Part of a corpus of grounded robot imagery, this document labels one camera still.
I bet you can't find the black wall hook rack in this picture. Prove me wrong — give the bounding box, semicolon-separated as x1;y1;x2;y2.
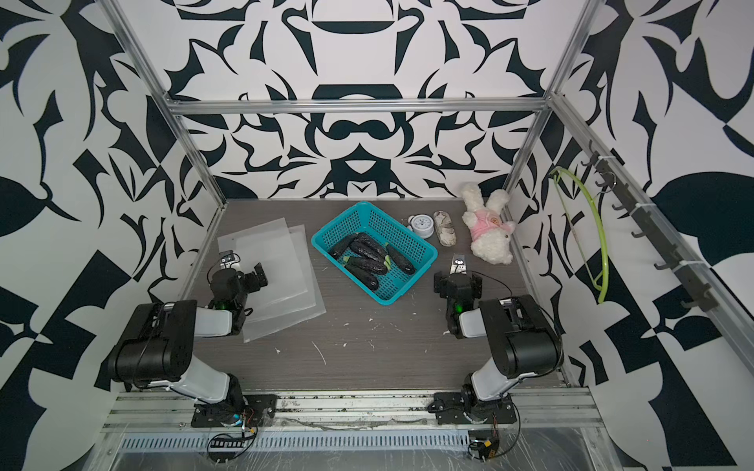
582;141;720;313

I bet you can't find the dark eggplant three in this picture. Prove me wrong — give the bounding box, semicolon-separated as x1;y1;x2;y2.
350;241;386;264

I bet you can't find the translucent zip-top bag top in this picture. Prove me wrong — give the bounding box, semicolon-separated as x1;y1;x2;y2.
217;218;311;319

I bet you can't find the dark eggplant five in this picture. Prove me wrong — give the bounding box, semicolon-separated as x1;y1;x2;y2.
345;262;380;292

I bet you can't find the translucent zip-top bag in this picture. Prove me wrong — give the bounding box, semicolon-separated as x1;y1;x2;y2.
217;218;311;319
243;292;326;343
229;219;315;323

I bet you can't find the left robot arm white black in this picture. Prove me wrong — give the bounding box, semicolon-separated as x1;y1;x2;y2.
106;257;268;426

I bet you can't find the translucent zip-top bag bottom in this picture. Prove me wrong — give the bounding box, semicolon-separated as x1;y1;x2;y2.
243;292;326;343

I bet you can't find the dark eggplant one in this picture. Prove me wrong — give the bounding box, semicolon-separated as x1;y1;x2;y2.
328;234;357;261

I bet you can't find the translucent zip-top bag middle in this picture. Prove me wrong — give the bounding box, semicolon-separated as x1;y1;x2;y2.
229;219;315;323

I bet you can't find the dark eggplant four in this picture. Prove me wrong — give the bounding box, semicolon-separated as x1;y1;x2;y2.
386;245;415;275

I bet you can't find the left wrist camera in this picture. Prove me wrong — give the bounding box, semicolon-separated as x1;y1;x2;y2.
218;250;242;271

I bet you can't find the small white round clock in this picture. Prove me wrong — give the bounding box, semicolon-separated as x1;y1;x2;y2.
408;214;435;239

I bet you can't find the dark eggplant two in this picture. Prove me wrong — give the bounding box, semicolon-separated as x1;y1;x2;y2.
355;233;388;258

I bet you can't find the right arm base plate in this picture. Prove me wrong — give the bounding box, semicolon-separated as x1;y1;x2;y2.
427;392;518;425

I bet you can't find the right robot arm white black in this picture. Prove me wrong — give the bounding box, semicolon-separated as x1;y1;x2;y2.
430;272;563;423

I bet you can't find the white plush bunny pink shirt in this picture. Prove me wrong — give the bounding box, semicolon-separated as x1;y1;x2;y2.
461;183;516;265

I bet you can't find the aluminium frame rail front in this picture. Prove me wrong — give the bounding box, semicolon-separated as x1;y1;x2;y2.
99;388;607;437

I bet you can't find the teal plastic basket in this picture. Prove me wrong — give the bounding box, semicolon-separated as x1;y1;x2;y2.
311;202;438;306

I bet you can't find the green plastic hanger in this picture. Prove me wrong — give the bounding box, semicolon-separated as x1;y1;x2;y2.
549;166;610;305

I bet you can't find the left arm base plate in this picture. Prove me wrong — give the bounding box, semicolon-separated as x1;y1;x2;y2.
190;394;279;429

